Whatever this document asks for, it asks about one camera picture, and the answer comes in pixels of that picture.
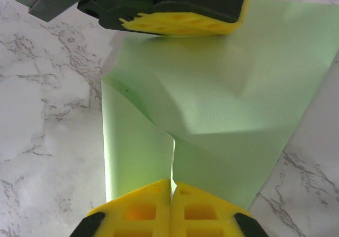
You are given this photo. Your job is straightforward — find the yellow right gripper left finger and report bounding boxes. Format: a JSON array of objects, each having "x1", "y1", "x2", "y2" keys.
[{"x1": 70, "y1": 179, "x2": 173, "y2": 237}]

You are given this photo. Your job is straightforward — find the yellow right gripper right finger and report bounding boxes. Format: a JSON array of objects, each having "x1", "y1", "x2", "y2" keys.
[{"x1": 171, "y1": 181, "x2": 271, "y2": 237}]

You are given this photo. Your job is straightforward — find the green cloth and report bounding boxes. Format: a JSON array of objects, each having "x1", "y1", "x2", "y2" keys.
[{"x1": 101, "y1": 0, "x2": 339, "y2": 214}]

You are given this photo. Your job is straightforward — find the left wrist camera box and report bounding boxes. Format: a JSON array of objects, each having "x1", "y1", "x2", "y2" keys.
[{"x1": 14, "y1": 0, "x2": 92, "y2": 23}]

